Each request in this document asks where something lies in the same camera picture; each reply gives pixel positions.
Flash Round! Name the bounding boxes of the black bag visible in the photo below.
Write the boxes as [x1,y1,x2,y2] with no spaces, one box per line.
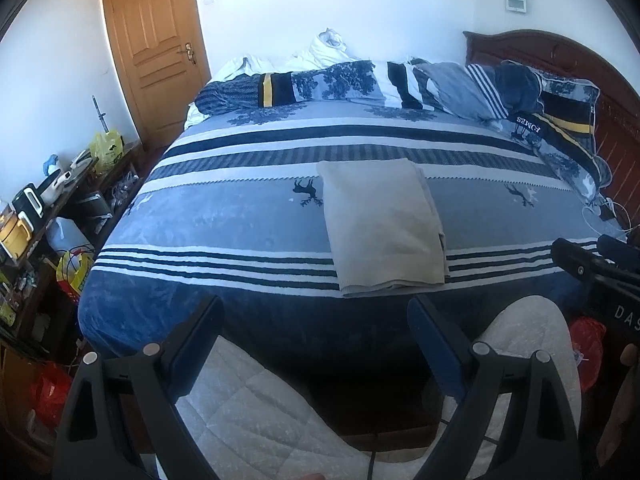
[65,190,113,233]

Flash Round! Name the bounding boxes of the black and white appliance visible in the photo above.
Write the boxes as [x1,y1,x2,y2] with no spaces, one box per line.
[12,187,43,216]

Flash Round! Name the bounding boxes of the rolled blue printed quilt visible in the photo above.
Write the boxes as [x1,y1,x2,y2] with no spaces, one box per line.
[194,60,441,115]

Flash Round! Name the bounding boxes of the person's right hand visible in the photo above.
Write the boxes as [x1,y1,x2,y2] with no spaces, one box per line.
[599,344,640,468]

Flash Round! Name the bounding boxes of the person's white quilted pants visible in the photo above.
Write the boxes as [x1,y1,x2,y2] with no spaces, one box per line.
[150,295,583,480]

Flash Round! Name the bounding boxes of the grey white-striped pillow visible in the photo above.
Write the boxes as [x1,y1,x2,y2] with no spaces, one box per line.
[415,62,506,121]

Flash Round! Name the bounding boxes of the yellow and red plastic bag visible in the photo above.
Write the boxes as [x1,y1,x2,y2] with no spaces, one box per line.
[56,250,96,306]

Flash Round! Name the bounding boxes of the beige sweater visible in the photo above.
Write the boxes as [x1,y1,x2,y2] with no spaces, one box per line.
[316,158,449,298]

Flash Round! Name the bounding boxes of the blue striped bed blanket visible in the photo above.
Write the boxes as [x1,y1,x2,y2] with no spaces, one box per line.
[77,100,631,361]

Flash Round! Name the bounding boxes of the blue printed pillow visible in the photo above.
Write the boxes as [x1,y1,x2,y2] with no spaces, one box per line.
[537,74,601,137]
[502,110,613,203]

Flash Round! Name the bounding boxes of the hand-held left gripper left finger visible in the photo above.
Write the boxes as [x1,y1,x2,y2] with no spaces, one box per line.
[52,294,225,480]

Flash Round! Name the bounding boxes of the wooden headboard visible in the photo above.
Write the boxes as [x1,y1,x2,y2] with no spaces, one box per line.
[462,29,640,211]

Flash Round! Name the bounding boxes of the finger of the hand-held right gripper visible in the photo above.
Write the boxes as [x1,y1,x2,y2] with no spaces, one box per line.
[597,235,640,273]
[552,237,608,283]

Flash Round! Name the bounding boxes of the black cable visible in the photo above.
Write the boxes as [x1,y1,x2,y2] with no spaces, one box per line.
[367,430,381,480]

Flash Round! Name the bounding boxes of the dark wooden side table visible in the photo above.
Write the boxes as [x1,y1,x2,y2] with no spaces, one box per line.
[0,142,146,361]

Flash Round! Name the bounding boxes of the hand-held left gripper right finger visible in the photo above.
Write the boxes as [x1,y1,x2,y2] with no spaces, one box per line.
[406,296,583,480]

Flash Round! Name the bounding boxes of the white clothes pile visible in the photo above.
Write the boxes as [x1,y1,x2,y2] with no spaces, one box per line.
[185,27,361,128]

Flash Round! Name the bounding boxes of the dark blue cloth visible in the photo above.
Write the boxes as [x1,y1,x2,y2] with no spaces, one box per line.
[492,60,546,116]

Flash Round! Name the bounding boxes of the white kettle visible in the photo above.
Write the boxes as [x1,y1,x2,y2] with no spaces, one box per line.
[40,172,76,201]

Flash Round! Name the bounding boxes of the wooden door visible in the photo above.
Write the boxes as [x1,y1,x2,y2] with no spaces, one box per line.
[101,0,212,151]

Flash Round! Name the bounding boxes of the thin metal rod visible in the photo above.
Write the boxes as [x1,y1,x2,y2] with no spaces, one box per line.
[91,95,108,133]

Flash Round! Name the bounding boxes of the black charger with white cable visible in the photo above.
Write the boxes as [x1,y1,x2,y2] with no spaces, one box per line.
[582,195,640,236]

